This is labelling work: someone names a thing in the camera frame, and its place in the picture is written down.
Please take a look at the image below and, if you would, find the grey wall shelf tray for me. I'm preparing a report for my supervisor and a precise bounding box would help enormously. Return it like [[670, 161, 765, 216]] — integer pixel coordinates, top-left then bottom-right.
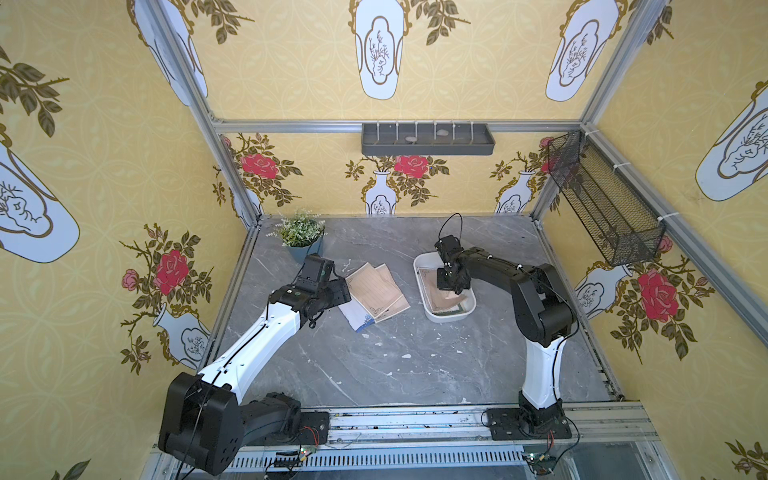
[[361, 121, 496, 156]]

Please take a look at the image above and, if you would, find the blue floral stationery paper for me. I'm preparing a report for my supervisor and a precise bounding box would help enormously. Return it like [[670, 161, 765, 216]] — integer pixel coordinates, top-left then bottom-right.
[[338, 298, 375, 332]]

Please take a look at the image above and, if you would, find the white oval storage box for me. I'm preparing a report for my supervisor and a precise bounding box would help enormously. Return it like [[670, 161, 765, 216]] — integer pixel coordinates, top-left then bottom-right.
[[413, 252, 477, 324]]

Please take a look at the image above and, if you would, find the brown lined stationery paper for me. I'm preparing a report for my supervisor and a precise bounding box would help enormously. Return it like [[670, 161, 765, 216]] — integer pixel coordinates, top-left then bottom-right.
[[346, 263, 386, 319]]

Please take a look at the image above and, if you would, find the potted green plant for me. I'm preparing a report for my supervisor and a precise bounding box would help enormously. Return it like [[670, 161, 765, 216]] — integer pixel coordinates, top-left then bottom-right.
[[272, 211, 325, 263]]

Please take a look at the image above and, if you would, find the brown stationery paper in box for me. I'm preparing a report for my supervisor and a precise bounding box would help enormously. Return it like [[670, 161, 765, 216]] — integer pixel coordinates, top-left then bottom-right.
[[417, 268, 467, 316]]

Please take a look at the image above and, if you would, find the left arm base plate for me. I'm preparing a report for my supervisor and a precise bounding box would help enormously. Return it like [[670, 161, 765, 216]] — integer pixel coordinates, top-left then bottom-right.
[[243, 411, 330, 446]]

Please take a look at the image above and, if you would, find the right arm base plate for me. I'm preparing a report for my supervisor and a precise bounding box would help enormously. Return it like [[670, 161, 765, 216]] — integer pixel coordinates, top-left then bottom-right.
[[483, 404, 573, 441]]

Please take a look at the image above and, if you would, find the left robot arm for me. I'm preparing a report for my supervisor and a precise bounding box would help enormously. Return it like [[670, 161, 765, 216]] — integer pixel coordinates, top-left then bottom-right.
[[158, 254, 351, 475]]

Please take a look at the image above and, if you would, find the black wire mesh basket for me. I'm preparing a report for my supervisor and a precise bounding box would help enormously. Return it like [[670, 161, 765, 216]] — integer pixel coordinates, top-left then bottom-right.
[[544, 131, 666, 266]]

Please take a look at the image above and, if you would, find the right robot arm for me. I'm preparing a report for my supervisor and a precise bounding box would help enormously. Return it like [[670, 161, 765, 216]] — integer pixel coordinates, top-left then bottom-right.
[[435, 235, 578, 439]]

